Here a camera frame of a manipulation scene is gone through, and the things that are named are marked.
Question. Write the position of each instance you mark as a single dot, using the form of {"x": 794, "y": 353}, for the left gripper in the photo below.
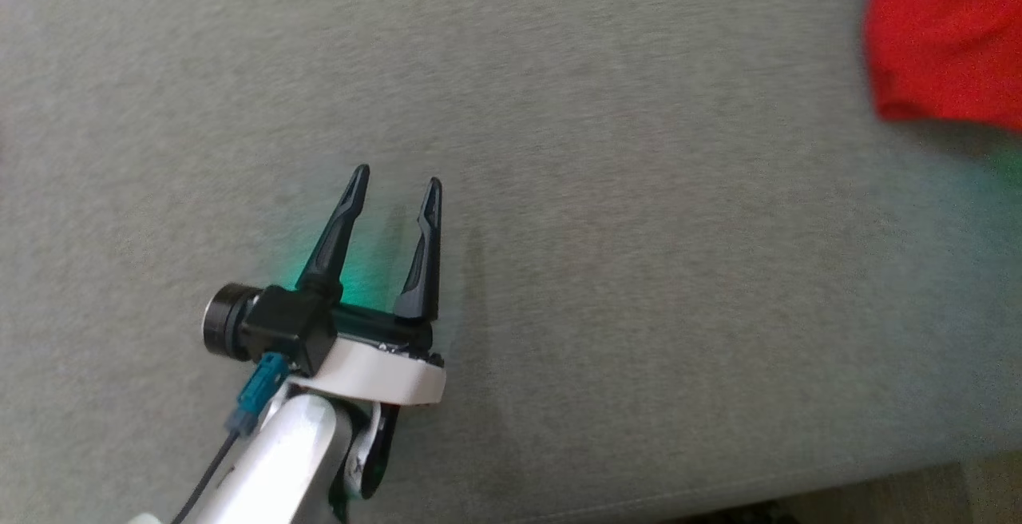
{"x": 375, "y": 372}

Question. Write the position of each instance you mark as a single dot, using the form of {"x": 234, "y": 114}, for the grey fabric sofa seat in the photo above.
{"x": 639, "y": 268}

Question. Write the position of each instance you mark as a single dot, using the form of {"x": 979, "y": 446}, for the red and white basketball jersey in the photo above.
{"x": 950, "y": 29}

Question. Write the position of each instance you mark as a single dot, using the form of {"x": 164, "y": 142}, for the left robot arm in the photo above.
{"x": 287, "y": 460}

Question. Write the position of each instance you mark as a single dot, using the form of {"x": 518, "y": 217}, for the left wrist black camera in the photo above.
{"x": 279, "y": 328}

